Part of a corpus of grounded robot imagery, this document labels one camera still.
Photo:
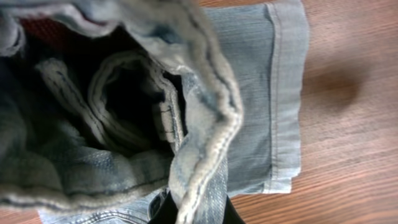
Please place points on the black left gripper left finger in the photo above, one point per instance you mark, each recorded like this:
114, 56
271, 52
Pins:
162, 209

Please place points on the light blue denim shorts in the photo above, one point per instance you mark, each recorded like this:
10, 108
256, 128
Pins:
104, 104

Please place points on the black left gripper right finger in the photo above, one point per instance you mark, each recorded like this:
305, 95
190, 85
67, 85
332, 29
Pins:
230, 214

